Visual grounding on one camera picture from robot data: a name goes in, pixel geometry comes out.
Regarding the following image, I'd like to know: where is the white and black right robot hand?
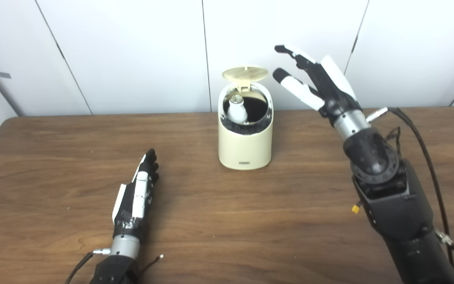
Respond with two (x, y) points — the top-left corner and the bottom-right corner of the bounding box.
(272, 45), (363, 126)

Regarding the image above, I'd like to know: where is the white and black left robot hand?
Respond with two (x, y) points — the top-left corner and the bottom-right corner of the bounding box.
(112, 148), (160, 241)

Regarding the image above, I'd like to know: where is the round cream bin lid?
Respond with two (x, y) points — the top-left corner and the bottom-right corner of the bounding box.
(222, 66), (269, 93)

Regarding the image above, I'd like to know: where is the small white plastic bottle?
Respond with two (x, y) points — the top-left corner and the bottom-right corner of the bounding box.
(227, 95), (249, 123)

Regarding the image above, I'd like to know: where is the cream-colored bin body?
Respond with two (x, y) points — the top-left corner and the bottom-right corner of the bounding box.
(218, 82), (274, 171)

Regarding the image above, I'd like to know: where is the black bin liner bag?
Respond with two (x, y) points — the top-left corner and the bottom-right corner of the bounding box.
(219, 114), (273, 135)

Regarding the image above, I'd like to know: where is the thin black left arm wire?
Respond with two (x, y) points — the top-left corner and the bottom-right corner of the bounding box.
(138, 254), (164, 277)

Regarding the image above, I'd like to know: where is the thin black arm wire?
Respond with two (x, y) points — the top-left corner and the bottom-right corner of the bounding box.
(138, 254), (164, 277)
(385, 126), (403, 154)

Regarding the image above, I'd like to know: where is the thin black right arm wire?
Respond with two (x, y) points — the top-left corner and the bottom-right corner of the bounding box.
(385, 126), (403, 154)

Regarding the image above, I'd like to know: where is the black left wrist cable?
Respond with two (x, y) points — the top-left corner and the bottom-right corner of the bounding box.
(65, 248), (111, 284)

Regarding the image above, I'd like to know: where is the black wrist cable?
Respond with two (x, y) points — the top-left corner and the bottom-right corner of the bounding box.
(366, 106), (454, 269)
(65, 248), (111, 284)

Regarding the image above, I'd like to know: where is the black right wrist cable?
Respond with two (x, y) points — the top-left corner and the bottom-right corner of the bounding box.
(366, 106), (454, 269)

